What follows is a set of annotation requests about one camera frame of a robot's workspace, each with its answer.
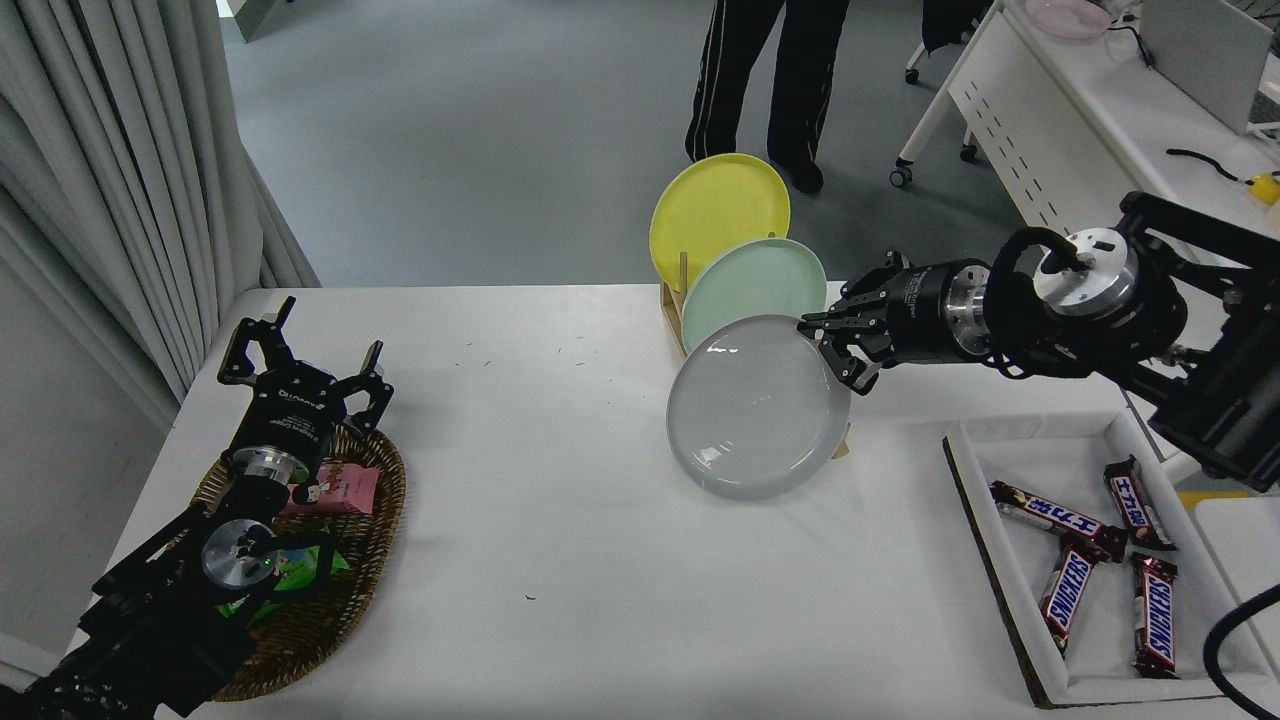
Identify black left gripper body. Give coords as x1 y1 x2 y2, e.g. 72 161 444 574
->
232 362 349 469

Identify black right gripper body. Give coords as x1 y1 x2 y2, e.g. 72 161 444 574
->
888 262 956 363

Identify grey plate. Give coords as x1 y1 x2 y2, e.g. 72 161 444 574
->
666 314 853 501

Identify mint green plate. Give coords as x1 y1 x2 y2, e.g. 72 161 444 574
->
681 237 829 353

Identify yellow plate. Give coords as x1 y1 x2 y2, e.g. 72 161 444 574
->
648 152 791 293

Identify wooden plate rack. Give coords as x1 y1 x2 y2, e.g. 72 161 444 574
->
660 250 851 459

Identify pink plate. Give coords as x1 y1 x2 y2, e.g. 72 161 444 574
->
1027 0 1114 41

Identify pink snack packet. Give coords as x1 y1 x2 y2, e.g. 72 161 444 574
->
283 462 383 516

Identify green snack packet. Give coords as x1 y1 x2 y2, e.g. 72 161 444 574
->
218 525 351 621

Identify brown wicker basket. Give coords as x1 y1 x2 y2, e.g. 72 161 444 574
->
190 425 408 703

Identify person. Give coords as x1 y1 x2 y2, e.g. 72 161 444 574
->
685 0 851 195

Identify grey curtain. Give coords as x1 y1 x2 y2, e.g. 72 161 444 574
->
0 0 321 431

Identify white desk on wheels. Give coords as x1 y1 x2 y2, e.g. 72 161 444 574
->
890 0 1280 486

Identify snack bar with Chinese print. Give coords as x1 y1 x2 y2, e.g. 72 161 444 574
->
1103 456 1178 552
990 480 1129 563

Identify Snickers snack bar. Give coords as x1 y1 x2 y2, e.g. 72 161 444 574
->
1040 545 1099 656
1132 553 1181 680

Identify white cardboard tray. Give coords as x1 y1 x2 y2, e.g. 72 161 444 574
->
942 408 1276 711

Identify grey laptop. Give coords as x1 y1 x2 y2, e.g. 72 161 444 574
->
1140 0 1276 136

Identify thin black cable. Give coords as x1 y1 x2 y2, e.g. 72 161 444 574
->
1167 148 1251 186

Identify black hanging cable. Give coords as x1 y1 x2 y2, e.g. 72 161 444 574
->
1203 583 1280 720

